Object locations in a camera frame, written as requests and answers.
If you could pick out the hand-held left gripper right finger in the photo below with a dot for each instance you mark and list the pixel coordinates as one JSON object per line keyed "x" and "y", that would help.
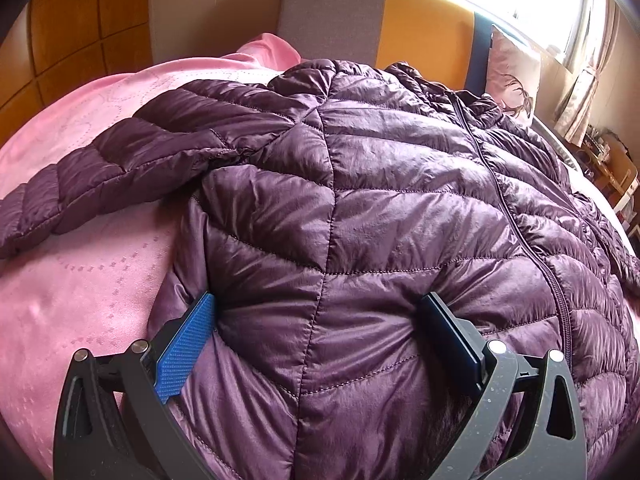
{"x": 450, "y": 342}

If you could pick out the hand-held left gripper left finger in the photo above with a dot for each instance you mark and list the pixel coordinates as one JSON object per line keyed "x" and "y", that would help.
{"x": 187, "y": 345}

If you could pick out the purple quilted puffer jacket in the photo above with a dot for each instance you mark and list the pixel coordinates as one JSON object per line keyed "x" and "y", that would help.
{"x": 375, "y": 185}

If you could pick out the pink bed sheet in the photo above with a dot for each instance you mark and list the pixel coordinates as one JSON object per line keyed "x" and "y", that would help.
{"x": 100, "y": 285}

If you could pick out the wooden desk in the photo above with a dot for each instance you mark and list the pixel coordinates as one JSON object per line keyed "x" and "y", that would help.
{"x": 617, "y": 170}

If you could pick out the pink floral pillow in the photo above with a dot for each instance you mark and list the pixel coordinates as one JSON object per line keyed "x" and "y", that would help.
{"x": 515, "y": 75}

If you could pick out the pink floral curtain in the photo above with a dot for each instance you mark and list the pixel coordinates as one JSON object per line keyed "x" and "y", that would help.
{"x": 582, "y": 95}

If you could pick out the grey yellow navy padded headboard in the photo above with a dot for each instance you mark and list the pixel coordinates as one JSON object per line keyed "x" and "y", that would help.
{"x": 425, "y": 30}

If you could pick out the wooden wardrobe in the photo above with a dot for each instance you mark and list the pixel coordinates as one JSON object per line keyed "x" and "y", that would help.
{"x": 75, "y": 20}

